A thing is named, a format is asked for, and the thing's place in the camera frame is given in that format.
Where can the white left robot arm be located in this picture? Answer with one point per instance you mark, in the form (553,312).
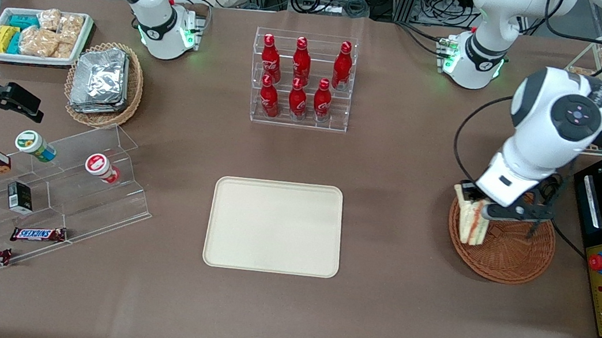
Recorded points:
(546,120)

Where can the small black tea box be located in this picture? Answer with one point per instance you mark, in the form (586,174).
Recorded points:
(20,197)

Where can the triangle sandwich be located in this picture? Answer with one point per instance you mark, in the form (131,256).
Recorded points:
(471,226)

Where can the clear bag of rice crackers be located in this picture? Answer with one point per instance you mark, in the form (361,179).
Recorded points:
(71,27)
(65,49)
(49,19)
(38,41)

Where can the white rectangular snack tray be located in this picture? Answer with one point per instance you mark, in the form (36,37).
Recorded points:
(24,61)

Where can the green lid yogurt cup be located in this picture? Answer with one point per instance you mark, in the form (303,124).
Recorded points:
(30,142)

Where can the red cola bottle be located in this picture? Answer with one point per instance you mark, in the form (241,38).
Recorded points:
(269,100)
(322,103)
(342,68)
(302,61)
(270,60)
(297,101)

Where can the yellow snack pack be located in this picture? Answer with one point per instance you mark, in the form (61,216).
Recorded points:
(1,39)

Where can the light oval wicker basket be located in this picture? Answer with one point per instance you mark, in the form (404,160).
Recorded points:
(136,89)

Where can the red lid yogurt cup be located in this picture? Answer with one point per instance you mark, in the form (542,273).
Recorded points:
(98,164)

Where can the clear acrylic bottle rack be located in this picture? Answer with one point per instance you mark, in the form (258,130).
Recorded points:
(315,60)

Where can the beige plastic serving tray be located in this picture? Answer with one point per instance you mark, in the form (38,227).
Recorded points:
(275,226)

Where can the brown round wicker basket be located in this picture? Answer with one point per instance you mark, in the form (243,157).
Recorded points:
(510,260)

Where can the clear acrylic step shelf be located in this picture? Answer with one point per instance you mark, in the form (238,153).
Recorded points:
(98,206)

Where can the teal snack pack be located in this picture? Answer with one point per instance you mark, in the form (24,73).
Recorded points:
(24,21)
(15,43)

